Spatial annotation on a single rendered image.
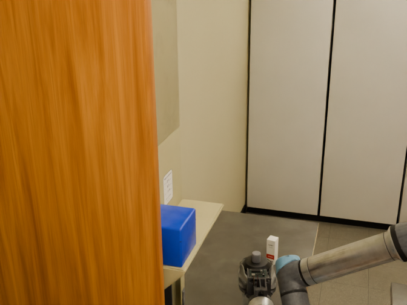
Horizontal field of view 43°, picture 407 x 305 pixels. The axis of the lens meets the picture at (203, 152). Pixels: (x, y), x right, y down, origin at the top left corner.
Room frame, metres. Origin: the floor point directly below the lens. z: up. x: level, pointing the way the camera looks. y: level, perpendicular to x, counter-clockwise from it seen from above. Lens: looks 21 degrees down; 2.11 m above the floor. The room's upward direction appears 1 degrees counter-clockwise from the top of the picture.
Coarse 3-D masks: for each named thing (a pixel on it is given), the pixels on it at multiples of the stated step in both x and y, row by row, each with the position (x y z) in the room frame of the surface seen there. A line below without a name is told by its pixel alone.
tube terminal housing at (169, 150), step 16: (160, 144) 1.11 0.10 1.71; (176, 144) 1.21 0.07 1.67; (160, 160) 1.11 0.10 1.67; (176, 160) 1.21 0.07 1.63; (160, 176) 1.11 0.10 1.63; (176, 176) 1.21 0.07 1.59; (160, 192) 1.10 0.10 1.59; (176, 192) 1.20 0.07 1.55; (176, 288) 1.25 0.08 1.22; (176, 304) 1.25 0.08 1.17
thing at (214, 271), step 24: (240, 216) 2.22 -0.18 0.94; (264, 216) 2.22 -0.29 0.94; (216, 240) 1.99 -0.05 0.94; (240, 240) 1.99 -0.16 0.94; (264, 240) 1.99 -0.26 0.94; (288, 240) 1.99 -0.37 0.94; (312, 240) 1.99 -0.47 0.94; (192, 264) 1.81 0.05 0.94; (216, 264) 1.80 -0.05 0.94; (192, 288) 1.65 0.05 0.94; (216, 288) 1.64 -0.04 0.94
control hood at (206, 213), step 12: (180, 204) 1.21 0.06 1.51; (192, 204) 1.21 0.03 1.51; (204, 204) 1.21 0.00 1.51; (216, 204) 1.20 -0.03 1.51; (204, 216) 1.14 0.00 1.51; (216, 216) 1.14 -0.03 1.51; (204, 228) 1.08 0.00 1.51; (192, 252) 0.97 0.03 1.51; (168, 276) 0.91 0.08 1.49; (180, 276) 0.91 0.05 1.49
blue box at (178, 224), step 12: (168, 216) 0.97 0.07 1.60; (180, 216) 0.97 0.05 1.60; (192, 216) 0.98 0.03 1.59; (168, 228) 0.92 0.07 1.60; (180, 228) 0.92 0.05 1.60; (192, 228) 0.98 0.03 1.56; (168, 240) 0.92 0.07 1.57; (180, 240) 0.91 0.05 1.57; (192, 240) 0.98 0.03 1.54; (168, 252) 0.92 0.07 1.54; (180, 252) 0.91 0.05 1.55; (168, 264) 0.92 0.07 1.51; (180, 264) 0.91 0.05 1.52
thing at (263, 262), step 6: (252, 252) 1.46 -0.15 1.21; (258, 252) 1.45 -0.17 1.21; (246, 258) 1.47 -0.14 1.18; (252, 258) 1.45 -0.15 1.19; (258, 258) 1.44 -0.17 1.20; (264, 258) 1.47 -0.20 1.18; (246, 264) 1.44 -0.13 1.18; (252, 264) 1.43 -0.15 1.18; (258, 264) 1.43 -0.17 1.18; (264, 264) 1.43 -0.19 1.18
